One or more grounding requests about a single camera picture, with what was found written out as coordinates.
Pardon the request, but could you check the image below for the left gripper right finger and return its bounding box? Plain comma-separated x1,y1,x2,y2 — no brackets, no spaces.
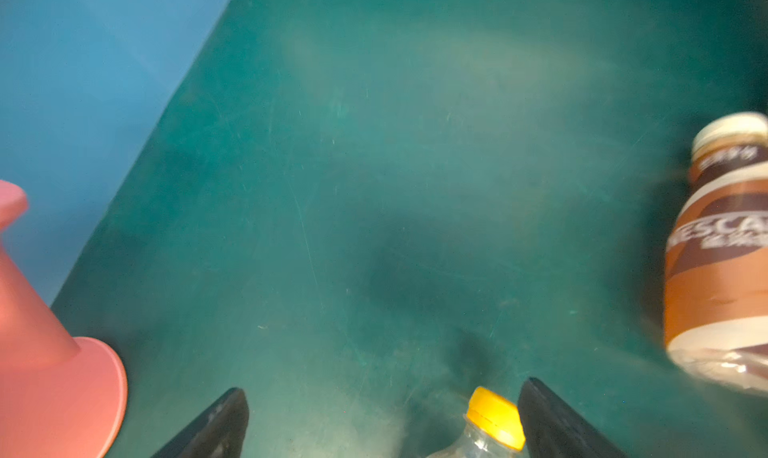
518,378,627,458

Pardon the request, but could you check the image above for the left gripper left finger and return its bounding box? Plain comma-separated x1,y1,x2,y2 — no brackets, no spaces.
152,388,249,458

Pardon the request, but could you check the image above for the brown Nescafe coffee bottle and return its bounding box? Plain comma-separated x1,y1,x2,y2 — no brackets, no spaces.
664,112,767,394

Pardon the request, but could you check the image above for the red label yellow cap bottle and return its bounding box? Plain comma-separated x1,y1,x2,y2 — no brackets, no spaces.
428,387,526,458

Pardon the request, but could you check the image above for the pink watering can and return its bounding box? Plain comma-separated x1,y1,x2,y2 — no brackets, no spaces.
0,180,129,458

